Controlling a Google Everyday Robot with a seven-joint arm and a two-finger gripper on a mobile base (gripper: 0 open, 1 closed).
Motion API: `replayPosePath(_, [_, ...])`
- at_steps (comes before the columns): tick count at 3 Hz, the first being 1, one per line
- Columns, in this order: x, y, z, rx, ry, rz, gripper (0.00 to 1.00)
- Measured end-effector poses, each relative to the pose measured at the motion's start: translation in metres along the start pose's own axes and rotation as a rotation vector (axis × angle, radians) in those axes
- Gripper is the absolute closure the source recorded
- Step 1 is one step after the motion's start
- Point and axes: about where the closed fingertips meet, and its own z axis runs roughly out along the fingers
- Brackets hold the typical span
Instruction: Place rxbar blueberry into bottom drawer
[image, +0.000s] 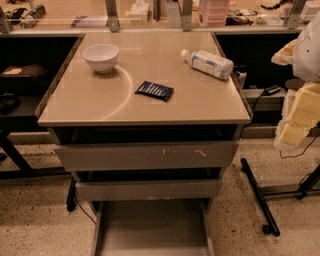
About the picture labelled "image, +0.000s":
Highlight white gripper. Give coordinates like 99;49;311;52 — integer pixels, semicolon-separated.
271;39;320;149

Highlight pink stacked trays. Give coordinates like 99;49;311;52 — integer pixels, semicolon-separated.
198;0;230;27

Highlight middle grey drawer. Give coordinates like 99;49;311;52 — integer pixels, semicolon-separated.
76;179;222;201

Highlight clear plastic water bottle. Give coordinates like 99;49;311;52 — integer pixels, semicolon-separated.
181;50;234;80

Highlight open bottom grey drawer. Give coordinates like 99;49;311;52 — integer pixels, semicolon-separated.
90;199;215;256

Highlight white ceramic bowl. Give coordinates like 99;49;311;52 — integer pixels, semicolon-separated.
82;44;119;73

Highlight black power adapter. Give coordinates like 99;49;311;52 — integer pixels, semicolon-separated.
263;85;281;96

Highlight white tissue box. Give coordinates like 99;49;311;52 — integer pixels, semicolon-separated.
129;0;150;22

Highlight dark blue rxbar wrapper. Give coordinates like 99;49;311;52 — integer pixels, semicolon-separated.
135;81;174;102

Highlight top grey drawer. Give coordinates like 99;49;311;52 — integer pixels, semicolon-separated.
55;141;238;172

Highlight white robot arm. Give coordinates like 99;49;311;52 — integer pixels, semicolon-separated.
271;13;320;150

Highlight black cable on floor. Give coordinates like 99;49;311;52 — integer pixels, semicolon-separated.
279;131;320;160

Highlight black floor stand bar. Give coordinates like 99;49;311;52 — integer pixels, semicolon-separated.
241;158;280;237

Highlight black desk leg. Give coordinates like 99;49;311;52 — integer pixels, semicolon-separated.
0;129;32;175

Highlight grey drawer cabinet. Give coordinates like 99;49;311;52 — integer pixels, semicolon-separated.
34;30;254;256

